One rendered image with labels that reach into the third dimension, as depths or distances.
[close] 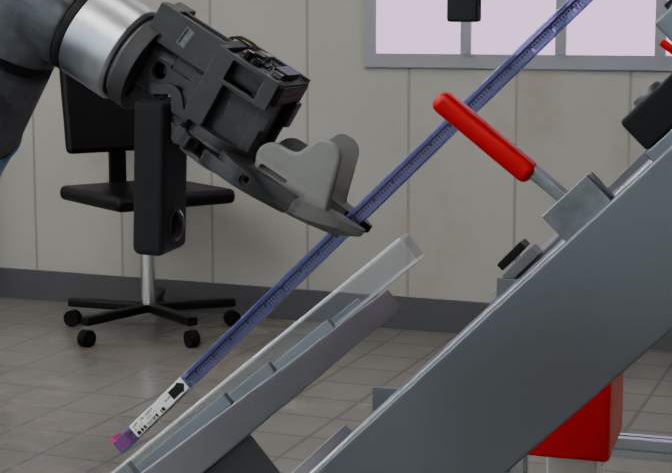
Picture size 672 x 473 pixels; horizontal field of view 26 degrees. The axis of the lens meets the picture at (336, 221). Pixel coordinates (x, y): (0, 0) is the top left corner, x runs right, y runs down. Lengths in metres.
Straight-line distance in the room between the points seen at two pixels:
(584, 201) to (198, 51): 0.42
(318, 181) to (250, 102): 0.07
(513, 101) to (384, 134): 0.50
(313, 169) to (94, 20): 0.19
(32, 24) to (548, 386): 0.54
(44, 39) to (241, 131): 0.16
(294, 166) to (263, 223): 4.55
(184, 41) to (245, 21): 4.49
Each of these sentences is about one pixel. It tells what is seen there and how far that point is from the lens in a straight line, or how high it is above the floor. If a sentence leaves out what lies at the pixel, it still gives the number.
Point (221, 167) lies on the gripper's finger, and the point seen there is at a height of 1.03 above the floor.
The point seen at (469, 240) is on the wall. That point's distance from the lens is 5.29.
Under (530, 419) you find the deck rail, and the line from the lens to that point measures 0.70.
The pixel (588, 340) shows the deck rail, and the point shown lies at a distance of 0.69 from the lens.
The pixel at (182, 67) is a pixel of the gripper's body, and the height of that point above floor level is 1.10.
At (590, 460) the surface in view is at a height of 0.62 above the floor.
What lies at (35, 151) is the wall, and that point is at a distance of 6.03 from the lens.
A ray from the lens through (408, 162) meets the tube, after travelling 1.02.
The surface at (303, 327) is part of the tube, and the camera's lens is 0.55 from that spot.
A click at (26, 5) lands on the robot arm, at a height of 1.14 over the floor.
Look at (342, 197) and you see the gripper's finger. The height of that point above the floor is 1.01.
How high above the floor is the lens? 1.13
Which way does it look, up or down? 8 degrees down
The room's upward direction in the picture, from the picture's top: straight up
